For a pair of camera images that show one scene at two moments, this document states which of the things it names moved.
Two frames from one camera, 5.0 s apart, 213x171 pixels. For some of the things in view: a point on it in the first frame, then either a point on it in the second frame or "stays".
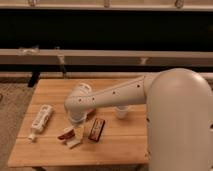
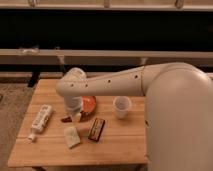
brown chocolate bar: x=96 y=130 stays
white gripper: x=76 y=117 to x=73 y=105
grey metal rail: x=105 y=57 stays
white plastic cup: x=122 y=111 stays
